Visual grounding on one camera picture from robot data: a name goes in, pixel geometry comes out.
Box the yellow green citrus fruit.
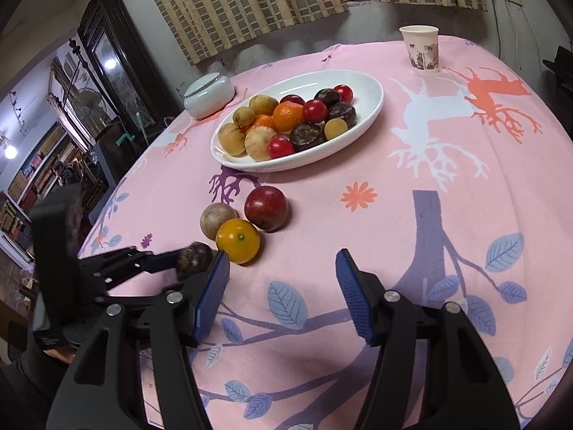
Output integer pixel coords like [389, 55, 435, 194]
[216, 219, 261, 265]

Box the brown round passion fruit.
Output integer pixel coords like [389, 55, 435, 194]
[199, 203, 238, 241]

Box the large red plum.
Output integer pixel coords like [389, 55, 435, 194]
[244, 185, 289, 232]

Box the tan pepino melon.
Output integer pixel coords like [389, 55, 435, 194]
[249, 94, 279, 115]
[217, 122, 246, 157]
[245, 126, 278, 162]

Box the tan pepino melon front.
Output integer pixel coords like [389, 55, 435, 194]
[245, 126, 278, 162]

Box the small tan longan back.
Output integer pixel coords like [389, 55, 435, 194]
[232, 107, 256, 128]

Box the small tan longan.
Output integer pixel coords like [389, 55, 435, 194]
[232, 107, 256, 128]
[323, 118, 349, 141]

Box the small orange mandarin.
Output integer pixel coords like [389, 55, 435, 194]
[251, 115, 275, 129]

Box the tan pepino melon back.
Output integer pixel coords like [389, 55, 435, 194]
[249, 94, 279, 115]

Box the large orange mandarin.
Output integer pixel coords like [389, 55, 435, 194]
[272, 102, 304, 134]

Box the dark red plum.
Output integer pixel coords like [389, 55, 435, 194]
[281, 94, 305, 105]

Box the small tan longan front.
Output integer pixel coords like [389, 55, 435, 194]
[323, 118, 349, 141]

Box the red cherry tomato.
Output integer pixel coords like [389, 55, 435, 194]
[334, 85, 353, 104]
[303, 99, 328, 123]
[268, 136, 295, 159]

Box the red cherry tomato front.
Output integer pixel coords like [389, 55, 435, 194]
[268, 136, 295, 159]

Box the standing fan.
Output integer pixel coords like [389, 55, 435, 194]
[67, 39, 112, 140]

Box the white ceramic lidded jar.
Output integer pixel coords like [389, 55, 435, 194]
[184, 73, 235, 120]

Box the dark wooden cabinet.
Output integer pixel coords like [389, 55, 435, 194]
[78, 0, 179, 149]

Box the pink patterned tablecloth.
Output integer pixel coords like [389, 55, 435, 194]
[82, 37, 572, 429]

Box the white oval plate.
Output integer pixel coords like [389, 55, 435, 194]
[211, 70, 385, 173]

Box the floral paper cup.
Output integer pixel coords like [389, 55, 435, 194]
[399, 25, 440, 73]

